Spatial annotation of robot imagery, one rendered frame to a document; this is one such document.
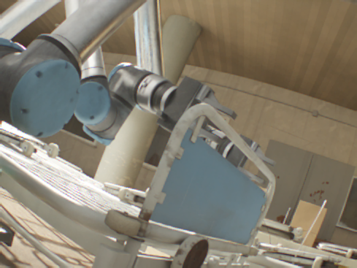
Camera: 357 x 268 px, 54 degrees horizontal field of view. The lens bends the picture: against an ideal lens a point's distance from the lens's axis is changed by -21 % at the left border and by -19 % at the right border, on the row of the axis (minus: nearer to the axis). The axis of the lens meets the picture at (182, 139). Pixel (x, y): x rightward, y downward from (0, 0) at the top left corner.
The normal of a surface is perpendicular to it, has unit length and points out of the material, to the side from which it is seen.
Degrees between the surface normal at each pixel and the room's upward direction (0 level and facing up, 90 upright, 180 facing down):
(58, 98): 95
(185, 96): 90
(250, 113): 90
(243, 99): 90
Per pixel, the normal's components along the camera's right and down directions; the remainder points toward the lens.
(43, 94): 0.81, 0.34
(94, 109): -0.01, -0.09
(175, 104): -0.42, -0.32
